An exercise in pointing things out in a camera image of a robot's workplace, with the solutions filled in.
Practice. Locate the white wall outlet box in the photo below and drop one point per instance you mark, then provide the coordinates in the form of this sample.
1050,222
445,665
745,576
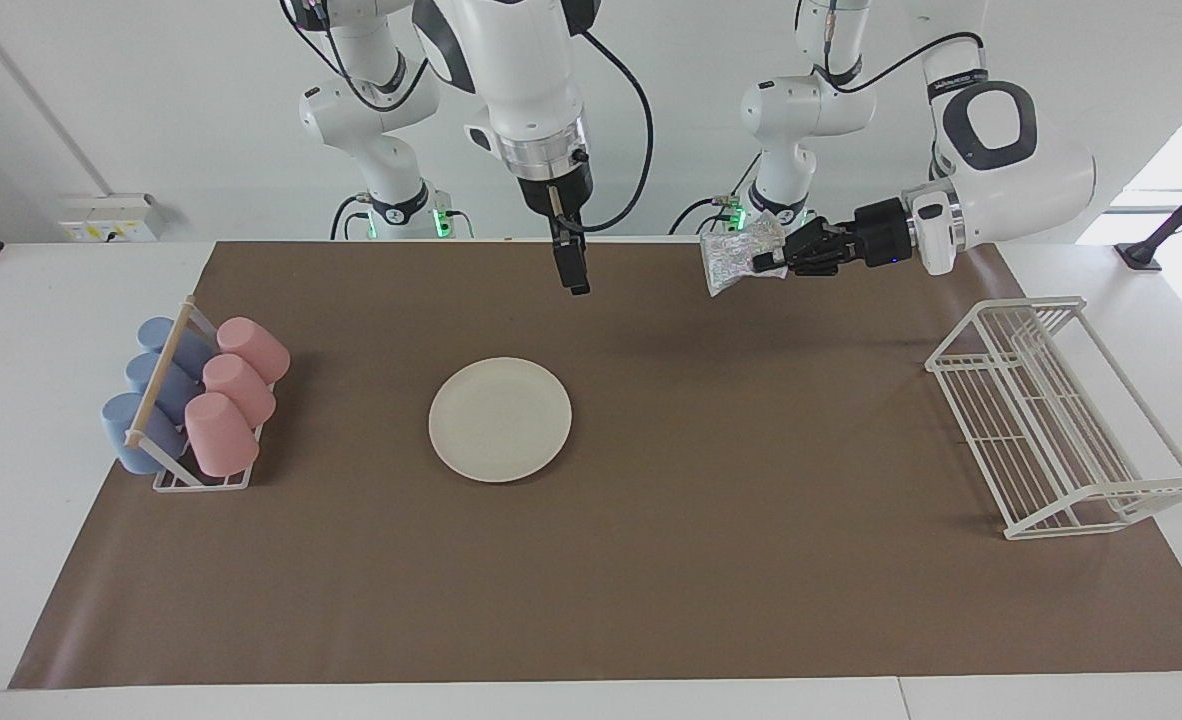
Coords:
111,215

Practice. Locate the clear plastic bag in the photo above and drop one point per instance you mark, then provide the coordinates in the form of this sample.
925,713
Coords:
733,255

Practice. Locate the black angled stand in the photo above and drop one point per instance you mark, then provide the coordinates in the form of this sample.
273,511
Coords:
1166,225

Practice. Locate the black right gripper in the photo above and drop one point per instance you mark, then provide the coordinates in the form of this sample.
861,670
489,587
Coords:
561,195

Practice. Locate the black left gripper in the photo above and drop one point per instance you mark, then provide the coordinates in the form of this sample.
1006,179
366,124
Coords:
851,245

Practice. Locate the blue plastic cup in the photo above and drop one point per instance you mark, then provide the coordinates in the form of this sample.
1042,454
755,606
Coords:
156,335
126,430
146,372

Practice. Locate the cream round plate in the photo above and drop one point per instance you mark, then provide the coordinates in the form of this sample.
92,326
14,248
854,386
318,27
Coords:
499,420

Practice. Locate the brown table mat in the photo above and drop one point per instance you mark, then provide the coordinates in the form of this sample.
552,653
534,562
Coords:
651,580

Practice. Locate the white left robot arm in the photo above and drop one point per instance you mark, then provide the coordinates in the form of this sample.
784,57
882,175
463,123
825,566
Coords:
1031,170

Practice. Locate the pink plastic cup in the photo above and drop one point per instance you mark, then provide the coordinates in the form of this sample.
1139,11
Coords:
221,435
239,388
253,347

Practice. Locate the white cup holder rack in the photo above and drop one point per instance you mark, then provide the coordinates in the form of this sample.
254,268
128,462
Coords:
163,375

